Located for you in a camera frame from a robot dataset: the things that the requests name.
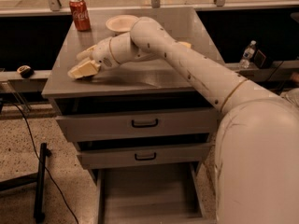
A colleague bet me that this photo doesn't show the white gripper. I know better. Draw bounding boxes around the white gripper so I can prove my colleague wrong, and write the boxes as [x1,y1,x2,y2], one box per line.
[67,37,120,79]

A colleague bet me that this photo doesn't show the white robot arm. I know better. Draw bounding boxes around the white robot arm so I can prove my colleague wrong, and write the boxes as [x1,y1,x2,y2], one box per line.
[68,17,299,224]

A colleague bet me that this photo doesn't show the grey top drawer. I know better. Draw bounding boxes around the grey top drawer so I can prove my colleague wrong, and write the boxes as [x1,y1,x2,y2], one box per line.
[56,108,217,142]

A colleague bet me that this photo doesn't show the grey drawer cabinet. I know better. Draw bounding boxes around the grey drawer cabinet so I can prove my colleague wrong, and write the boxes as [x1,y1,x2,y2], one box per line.
[41,7,236,179]

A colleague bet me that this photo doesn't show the grey middle drawer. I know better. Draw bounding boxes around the grey middle drawer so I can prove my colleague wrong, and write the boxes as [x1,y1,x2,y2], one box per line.
[78,143,211,170]

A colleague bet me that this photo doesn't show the grey open bottom drawer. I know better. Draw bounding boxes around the grey open bottom drawer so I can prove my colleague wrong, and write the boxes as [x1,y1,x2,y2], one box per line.
[94,162,216,224]

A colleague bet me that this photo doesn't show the red cola can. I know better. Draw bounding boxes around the red cola can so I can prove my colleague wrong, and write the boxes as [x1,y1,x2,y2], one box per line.
[69,0,91,31]

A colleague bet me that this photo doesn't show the white paper bowl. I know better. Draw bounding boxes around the white paper bowl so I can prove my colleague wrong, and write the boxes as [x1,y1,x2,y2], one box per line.
[106,15,138,34]

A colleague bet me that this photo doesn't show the tape measure on ledge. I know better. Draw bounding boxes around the tape measure on ledge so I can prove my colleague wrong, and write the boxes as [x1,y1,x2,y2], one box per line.
[17,65,34,78]

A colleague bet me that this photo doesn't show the yellow sponge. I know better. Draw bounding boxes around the yellow sponge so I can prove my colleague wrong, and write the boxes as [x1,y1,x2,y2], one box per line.
[179,41,192,49]

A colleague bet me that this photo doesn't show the black metal stand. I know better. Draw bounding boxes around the black metal stand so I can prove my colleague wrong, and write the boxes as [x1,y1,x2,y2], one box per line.
[0,143,51,224]

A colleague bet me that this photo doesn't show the clear water bottle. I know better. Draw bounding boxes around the clear water bottle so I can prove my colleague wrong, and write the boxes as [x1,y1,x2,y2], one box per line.
[239,40,256,69]

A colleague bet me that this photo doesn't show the small black box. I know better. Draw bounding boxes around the small black box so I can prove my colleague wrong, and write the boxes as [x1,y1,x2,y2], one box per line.
[253,49,273,69]

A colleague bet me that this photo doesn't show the black floor cable left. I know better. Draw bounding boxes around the black floor cable left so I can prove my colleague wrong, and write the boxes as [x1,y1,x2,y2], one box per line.
[0,99,79,224]

